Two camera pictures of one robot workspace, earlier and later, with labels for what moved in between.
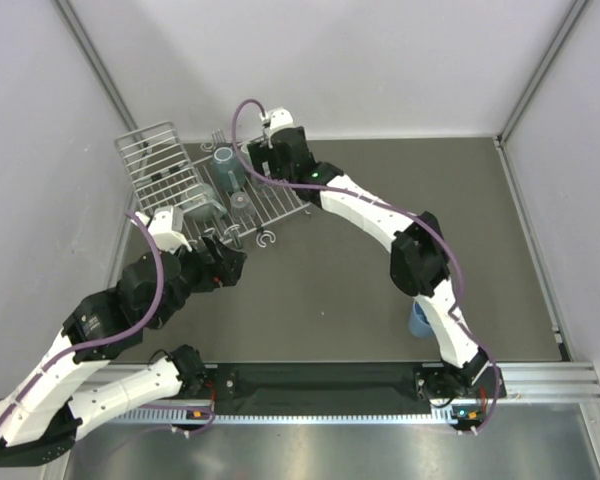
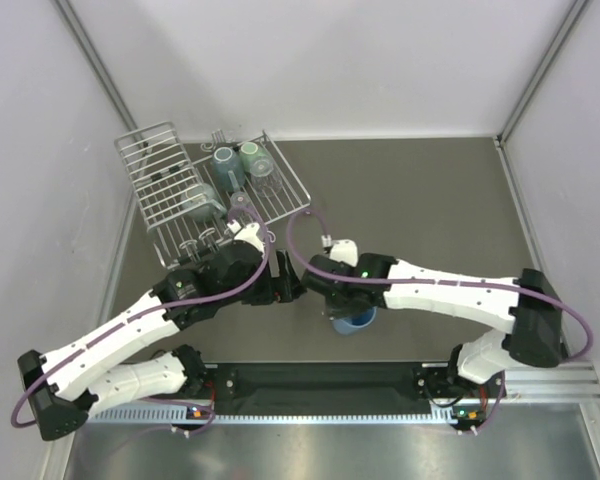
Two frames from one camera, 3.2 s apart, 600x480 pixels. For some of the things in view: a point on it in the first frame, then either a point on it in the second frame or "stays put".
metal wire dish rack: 219,194 stays put
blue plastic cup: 419,324 -> 347,325
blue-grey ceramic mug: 228,170 stays put
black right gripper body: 261,153 -> 337,306
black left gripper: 224,271 -> 284,288
